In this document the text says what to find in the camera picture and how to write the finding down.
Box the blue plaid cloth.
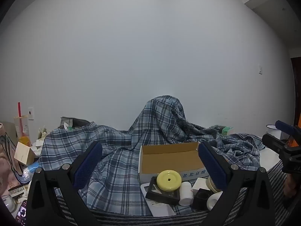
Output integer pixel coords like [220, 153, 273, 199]
[38, 95, 267, 216]

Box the green packet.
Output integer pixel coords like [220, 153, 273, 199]
[210, 125, 235, 136]

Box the white enamel mug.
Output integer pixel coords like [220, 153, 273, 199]
[266, 124, 282, 140]

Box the pale wooden box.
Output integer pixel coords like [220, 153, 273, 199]
[14, 142, 36, 166]

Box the yellow round lid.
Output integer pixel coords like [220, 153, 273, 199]
[156, 169, 182, 192]

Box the smartphone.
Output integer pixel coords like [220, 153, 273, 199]
[16, 200, 28, 223]

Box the white remote control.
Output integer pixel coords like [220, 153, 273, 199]
[140, 182, 176, 217]

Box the person's right hand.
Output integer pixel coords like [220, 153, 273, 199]
[283, 174, 301, 198]

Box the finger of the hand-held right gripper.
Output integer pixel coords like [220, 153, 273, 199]
[262, 133, 297, 156]
[276, 121, 301, 136]

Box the black square frame box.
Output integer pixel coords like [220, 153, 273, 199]
[145, 176, 180, 206]

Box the tape roll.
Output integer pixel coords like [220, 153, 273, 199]
[206, 176, 220, 192]

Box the white charger cube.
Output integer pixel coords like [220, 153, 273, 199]
[192, 178, 210, 195]

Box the small black box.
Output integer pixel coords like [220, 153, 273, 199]
[191, 188, 212, 211]

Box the drink cup with red straw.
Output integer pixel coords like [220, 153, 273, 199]
[13, 102, 31, 147]

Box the white pill bottle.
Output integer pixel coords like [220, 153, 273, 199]
[178, 182, 194, 207]
[206, 191, 223, 211]

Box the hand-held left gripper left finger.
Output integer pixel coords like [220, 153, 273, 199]
[25, 141, 103, 226]

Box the blue plastic bag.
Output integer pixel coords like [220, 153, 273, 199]
[22, 161, 41, 182]

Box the grey fabric bag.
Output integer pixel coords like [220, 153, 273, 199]
[60, 116, 92, 130]

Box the tissue pack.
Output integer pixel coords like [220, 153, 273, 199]
[30, 139, 44, 150]

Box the cardboard box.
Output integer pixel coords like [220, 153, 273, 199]
[138, 142, 210, 184]

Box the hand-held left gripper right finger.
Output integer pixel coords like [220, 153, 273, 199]
[198, 141, 275, 226]

